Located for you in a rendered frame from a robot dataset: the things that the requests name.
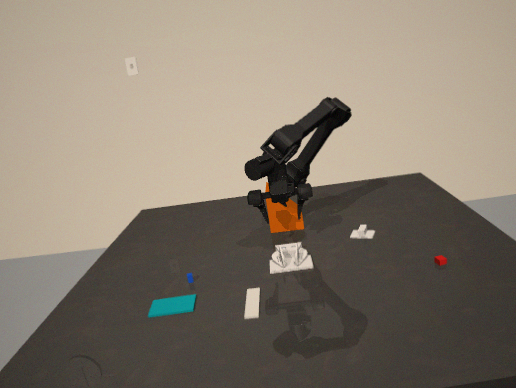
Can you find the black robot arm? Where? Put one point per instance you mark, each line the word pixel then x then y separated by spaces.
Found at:
pixel 330 114

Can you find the small red block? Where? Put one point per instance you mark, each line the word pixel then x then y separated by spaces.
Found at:
pixel 440 260

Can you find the teal flat plate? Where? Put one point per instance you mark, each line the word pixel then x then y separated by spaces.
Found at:
pixel 172 305

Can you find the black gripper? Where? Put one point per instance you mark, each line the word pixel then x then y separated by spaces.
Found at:
pixel 256 198

